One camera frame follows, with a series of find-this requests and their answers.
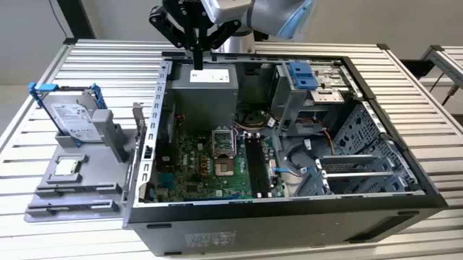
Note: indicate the black round cooler fan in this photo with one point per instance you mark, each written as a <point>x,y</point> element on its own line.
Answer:
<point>252,117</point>

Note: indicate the black case fan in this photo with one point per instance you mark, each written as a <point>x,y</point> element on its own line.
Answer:
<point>166,127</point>

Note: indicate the grey power supply unit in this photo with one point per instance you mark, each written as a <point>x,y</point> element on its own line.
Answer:
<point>205,100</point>

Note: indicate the blue expansion slot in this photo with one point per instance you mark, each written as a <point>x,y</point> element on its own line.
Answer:
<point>213,197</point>

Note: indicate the blue plastic drive rails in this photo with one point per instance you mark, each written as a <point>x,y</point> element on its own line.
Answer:
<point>302,75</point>

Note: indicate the CPU socket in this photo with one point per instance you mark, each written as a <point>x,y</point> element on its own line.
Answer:
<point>224,167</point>

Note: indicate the graphics card with metal bracket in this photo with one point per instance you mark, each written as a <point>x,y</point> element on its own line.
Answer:
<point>137,113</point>

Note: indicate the metal disk bay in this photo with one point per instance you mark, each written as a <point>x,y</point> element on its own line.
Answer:
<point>353,174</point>

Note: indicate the black upright post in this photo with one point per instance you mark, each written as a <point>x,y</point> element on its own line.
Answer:
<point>77,19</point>

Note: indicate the grey metal drive cage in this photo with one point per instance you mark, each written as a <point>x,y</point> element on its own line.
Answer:
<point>289,103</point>

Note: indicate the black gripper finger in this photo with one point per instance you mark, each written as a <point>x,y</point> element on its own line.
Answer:
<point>169,29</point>
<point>224,32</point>

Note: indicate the green motherboard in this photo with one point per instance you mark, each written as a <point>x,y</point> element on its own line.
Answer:
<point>190,173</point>

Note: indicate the grey parts rack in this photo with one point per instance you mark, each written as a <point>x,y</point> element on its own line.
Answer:
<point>97,173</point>

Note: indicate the black RAM slot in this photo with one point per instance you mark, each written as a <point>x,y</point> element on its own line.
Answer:
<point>262,165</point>
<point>252,165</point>

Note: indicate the black table bracket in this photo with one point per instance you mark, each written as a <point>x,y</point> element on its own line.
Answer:
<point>414,67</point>

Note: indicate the silver CPU chip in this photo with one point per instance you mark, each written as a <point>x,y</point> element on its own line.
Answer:
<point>65,167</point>

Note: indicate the slatted metal side table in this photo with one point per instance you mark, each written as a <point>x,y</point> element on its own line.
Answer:
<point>445,58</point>

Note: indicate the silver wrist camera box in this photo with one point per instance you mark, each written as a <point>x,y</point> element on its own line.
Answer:
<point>225,9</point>

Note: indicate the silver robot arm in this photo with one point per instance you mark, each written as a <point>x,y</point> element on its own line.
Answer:
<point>265,16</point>

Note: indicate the black open PC case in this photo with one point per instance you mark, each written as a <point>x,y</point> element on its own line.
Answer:
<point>274,224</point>

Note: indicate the hard disk in blue carrier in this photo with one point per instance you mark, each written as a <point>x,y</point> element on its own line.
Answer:
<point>72,119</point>

